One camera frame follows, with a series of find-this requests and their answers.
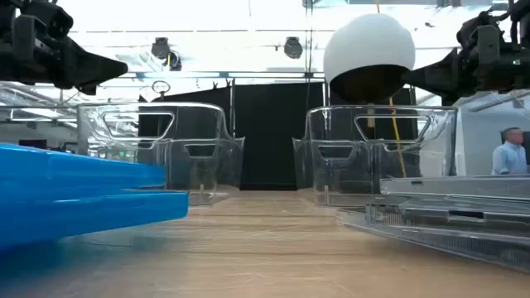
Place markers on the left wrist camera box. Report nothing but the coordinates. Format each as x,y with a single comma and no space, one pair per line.
45,18

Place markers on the silver horizontal rail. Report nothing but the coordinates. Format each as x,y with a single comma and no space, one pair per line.
207,75

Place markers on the round metal hook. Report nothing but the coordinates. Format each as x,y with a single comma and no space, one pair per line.
161,81

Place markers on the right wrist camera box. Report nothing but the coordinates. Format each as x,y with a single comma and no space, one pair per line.
482,27

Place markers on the thin vertical pole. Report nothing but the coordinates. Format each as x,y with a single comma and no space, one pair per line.
308,25

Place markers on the black backdrop panel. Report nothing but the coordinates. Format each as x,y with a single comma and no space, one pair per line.
269,136

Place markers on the clear plastic storage bin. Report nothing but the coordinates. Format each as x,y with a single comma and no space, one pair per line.
198,124
331,132

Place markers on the person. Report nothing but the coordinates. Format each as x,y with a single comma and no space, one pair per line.
509,159

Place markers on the white globe table lamp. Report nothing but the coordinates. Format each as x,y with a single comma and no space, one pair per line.
368,41

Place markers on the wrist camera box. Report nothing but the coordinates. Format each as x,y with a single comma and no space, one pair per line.
45,18
482,27

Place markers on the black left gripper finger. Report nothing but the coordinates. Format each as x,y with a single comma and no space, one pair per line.
91,66

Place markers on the black ceiling device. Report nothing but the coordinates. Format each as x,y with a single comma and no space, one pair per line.
293,47
160,47

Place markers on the blue jewel case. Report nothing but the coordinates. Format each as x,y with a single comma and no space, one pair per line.
83,215
62,169

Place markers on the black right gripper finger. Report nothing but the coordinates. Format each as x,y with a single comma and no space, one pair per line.
435,78

